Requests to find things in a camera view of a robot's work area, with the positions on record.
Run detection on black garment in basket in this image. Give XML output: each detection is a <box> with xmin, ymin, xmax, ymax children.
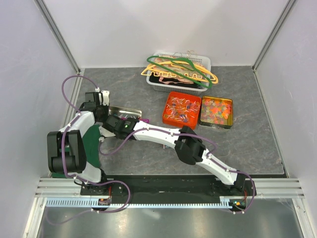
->
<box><xmin>149</xmin><ymin>75</ymin><xmax>203</xmax><ymax>89</ymax></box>

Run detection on green clothes hanger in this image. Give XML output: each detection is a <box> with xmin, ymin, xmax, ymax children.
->
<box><xmin>146</xmin><ymin>56</ymin><xmax>213</xmax><ymax>89</ymax></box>

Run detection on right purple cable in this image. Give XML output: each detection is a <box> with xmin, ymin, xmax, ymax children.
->
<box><xmin>98</xmin><ymin>130</ymin><xmax>256</xmax><ymax>215</ymax></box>

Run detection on white plastic basket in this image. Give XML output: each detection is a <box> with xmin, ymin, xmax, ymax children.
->
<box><xmin>141</xmin><ymin>52</ymin><xmax>218</xmax><ymax>96</ymax></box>

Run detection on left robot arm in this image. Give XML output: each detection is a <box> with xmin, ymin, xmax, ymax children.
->
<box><xmin>47</xmin><ymin>90</ymin><xmax>111</xmax><ymax>195</ymax></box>

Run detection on yellow clothes hanger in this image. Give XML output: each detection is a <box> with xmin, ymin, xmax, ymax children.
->
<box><xmin>146</xmin><ymin>59</ymin><xmax>219</xmax><ymax>84</ymax></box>

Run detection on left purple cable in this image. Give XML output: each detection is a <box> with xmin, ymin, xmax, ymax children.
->
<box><xmin>44</xmin><ymin>75</ymin><xmax>131</xmax><ymax>225</ymax></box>

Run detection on gold tin of gummies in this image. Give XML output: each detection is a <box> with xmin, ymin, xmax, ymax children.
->
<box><xmin>198</xmin><ymin>96</ymin><xmax>233</xmax><ymax>129</ymax></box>

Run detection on grey cable duct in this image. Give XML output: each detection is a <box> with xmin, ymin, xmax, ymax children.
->
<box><xmin>46</xmin><ymin>196</ymin><xmax>234</xmax><ymax>209</ymax></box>

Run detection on floral pink cloth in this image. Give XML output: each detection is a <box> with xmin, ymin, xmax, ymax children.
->
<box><xmin>153</xmin><ymin>57</ymin><xmax>206</xmax><ymax>85</ymax></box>

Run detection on purple cable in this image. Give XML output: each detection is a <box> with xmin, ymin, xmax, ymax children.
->
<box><xmin>44</xmin><ymin>75</ymin><xmax>131</xmax><ymax>225</ymax></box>
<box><xmin>98</xmin><ymin>130</ymin><xmax>256</xmax><ymax>215</ymax></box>

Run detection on green cloth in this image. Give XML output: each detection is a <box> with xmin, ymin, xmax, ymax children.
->
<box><xmin>47</xmin><ymin>125</ymin><xmax>102</xmax><ymax>183</ymax></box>

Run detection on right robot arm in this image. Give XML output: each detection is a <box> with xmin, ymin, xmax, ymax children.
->
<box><xmin>99</xmin><ymin>115</ymin><xmax>246</xmax><ymax>195</ymax></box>

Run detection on orange tray of lollipops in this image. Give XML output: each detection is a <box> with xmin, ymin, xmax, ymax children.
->
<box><xmin>162</xmin><ymin>92</ymin><xmax>202</xmax><ymax>130</ymax></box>

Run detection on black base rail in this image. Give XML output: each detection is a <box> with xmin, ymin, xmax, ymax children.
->
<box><xmin>80</xmin><ymin>174</ymin><xmax>257</xmax><ymax>196</ymax></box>

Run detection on orange clothes hanger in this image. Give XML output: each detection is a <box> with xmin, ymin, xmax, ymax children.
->
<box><xmin>141</xmin><ymin>61</ymin><xmax>218</xmax><ymax>84</ymax></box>

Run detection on gold tin of candies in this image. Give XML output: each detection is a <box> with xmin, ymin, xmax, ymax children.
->
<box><xmin>109</xmin><ymin>106</ymin><xmax>142</xmax><ymax>120</ymax></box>

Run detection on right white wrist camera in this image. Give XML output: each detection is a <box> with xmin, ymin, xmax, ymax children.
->
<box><xmin>99</xmin><ymin>126</ymin><xmax>115</xmax><ymax>142</ymax></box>

